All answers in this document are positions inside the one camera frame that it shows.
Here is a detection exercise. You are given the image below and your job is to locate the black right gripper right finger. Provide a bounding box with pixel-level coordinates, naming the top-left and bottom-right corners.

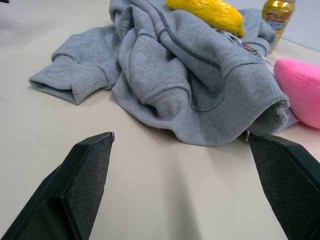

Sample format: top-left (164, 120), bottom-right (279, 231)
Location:
top-left (245, 130), bottom-right (320, 240)

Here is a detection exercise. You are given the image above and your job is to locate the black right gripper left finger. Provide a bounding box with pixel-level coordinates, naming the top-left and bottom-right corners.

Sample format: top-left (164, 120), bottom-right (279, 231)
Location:
top-left (0, 131), bottom-right (116, 240)

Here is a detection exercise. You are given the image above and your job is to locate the pink plush toy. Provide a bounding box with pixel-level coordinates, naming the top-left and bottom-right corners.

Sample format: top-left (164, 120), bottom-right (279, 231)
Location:
top-left (273, 58), bottom-right (320, 130)

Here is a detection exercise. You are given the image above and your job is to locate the grey zip-up sweatshirt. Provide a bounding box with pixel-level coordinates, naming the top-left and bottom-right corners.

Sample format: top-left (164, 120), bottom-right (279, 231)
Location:
top-left (28, 0), bottom-right (301, 147)

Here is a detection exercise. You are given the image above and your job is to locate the golden drink can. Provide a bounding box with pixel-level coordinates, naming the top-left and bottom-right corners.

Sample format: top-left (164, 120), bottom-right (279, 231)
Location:
top-left (261, 0), bottom-right (297, 53)

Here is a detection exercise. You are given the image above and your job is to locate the yellow plush toy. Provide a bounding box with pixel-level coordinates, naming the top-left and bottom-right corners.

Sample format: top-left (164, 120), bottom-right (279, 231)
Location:
top-left (166, 0), bottom-right (247, 38)

